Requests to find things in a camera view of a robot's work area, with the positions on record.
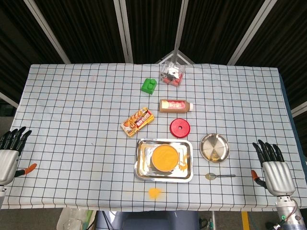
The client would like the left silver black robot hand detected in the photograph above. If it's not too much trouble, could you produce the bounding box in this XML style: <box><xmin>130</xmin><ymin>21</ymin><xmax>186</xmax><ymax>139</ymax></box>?
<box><xmin>0</xmin><ymin>126</ymin><xmax>38</xmax><ymax>186</ymax></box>

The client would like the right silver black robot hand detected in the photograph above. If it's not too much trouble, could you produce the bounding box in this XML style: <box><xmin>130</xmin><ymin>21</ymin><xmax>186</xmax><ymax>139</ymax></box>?
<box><xmin>251</xmin><ymin>139</ymin><xmax>296</xmax><ymax>197</ymax></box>

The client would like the small metal spoon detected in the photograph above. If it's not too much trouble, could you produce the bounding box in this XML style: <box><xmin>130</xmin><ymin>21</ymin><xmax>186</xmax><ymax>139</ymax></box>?
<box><xmin>205</xmin><ymin>172</ymin><xmax>237</xmax><ymax>180</ymax></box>

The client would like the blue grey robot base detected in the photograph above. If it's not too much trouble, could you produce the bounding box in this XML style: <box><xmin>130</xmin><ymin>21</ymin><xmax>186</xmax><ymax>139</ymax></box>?
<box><xmin>95</xmin><ymin>210</ymin><xmax>200</xmax><ymax>230</ymax></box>

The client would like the bowl of orange powder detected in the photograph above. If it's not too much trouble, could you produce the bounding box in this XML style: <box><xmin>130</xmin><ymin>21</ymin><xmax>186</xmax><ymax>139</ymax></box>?
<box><xmin>150</xmin><ymin>144</ymin><xmax>180</xmax><ymax>173</ymax></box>

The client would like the orange powder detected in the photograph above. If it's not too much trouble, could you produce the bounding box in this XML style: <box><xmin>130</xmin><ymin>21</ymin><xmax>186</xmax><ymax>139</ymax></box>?
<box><xmin>146</xmin><ymin>186</ymin><xmax>166</xmax><ymax>201</ymax></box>

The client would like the rectangular steel tray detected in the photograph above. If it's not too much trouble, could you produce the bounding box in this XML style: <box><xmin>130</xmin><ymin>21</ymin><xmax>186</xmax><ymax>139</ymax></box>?
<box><xmin>133</xmin><ymin>138</ymin><xmax>194</xmax><ymax>183</ymax></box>

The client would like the round steel plate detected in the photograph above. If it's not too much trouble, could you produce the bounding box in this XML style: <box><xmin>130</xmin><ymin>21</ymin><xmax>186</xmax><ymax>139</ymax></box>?
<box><xmin>199</xmin><ymin>133</ymin><xmax>230</xmax><ymax>163</ymax></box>

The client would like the white checkered tablecloth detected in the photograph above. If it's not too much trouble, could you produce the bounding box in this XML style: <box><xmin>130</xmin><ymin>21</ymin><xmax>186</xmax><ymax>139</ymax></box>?
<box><xmin>0</xmin><ymin>63</ymin><xmax>307</xmax><ymax>212</ymax></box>

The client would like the clear plastic bag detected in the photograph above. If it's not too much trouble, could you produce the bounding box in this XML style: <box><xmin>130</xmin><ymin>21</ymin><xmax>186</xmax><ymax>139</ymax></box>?
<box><xmin>56</xmin><ymin>207</ymin><xmax>95</xmax><ymax>230</ymax></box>

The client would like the red round disc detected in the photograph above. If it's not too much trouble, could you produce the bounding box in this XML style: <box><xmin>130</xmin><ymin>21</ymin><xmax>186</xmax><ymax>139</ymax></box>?
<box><xmin>169</xmin><ymin>118</ymin><xmax>192</xmax><ymax>138</ymax></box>

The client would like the brown drink bottle red label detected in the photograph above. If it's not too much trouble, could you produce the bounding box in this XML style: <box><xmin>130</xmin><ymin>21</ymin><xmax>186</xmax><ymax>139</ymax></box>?
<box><xmin>159</xmin><ymin>99</ymin><xmax>194</xmax><ymax>113</ymax></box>

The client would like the yellow curry box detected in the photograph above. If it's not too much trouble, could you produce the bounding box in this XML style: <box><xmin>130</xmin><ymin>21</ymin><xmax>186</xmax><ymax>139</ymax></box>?
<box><xmin>120</xmin><ymin>107</ymin><xmax>155</xmax><ymax>138</ymax></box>

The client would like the clear plastic box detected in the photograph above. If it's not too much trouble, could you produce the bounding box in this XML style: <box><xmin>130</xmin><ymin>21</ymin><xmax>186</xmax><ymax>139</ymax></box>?
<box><xmin>159</xmin><ymin>59</ymin><xmax>187</xmax><ymax>87</ymax></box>

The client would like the green toy building block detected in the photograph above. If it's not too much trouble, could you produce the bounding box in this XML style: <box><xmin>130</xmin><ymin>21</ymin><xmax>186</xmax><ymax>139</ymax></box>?
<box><xmin>140</xmin><ymin>78</ymin><xmax>158</xmax><ymax>96</ymax></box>

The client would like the triangular screen foot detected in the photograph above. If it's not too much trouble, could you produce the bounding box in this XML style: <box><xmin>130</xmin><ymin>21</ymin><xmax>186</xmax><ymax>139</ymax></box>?
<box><xmin>155</xmin><ymin>49</ymin><xmax>195</xmax><ymax>65</ymax></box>

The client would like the white screen frame post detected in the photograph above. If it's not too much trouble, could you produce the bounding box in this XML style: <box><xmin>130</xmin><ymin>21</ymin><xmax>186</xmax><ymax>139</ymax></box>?
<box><xmin>113</xmin><ymin>0</ymin><xmax>134</xmax><ymax>64</ymax></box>
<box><xmin>0</xmin><ymin>92</ymin><xmax>19</xmax><ymax>108</ymax></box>
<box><xmin>227</xmin><ymin>0</ymin><xmax>274</xmax><ymax>66</ymax></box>
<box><xmin>23</xmin><ymin>0</ymin><xmax>71</xmax><ymax>64</ymax></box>
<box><xmin>291</xmin><ymin>101</ymin><xmax>307</xmax><ymax>118</ymax></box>
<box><xmin>173</xmin><ymin>0</ymin><xmax>189</xmax><ymax>64</ymax></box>

